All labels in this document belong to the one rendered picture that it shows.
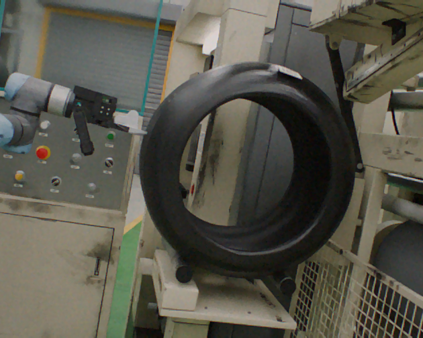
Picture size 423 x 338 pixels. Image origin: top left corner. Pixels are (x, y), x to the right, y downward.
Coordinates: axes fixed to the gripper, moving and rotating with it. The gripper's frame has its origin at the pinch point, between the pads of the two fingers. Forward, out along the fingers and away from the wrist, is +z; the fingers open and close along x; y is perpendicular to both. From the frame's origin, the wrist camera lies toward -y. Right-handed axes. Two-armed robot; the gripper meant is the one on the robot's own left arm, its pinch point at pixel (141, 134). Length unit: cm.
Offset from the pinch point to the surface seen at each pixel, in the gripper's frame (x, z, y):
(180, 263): -9.2, 18.4, -28.6
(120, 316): 173, 29, -120
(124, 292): 218, 32, -119
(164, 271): 0.1, 16.9, -34.4
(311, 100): -11.9, 37.5, 21.2
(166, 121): -9.7, 4.3, 5.2
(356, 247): 21, 81, -16
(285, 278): -11, 46, -25
